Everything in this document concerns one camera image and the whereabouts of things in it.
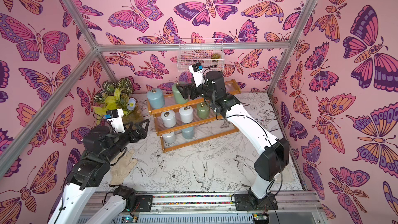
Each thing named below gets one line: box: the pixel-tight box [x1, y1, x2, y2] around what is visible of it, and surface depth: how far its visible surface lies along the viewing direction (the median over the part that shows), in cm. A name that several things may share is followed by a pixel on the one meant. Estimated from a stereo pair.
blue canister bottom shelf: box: [181, 126, 195, 140], surface depth 93 cm
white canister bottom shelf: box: [161, 131, 176, 144], surface depth 90 cm
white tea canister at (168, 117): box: [160, 109, 177, 129], surface depth 81 cm
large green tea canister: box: [172, 82, 190, 105], surface depth 74 cm
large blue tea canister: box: [146, 88, 165, 110], surface depth 73 cm
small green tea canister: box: [196, 102, 210, 119], surface depth 86 cm
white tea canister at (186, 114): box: [178, 105, 194, 124], surface depth 83 cm
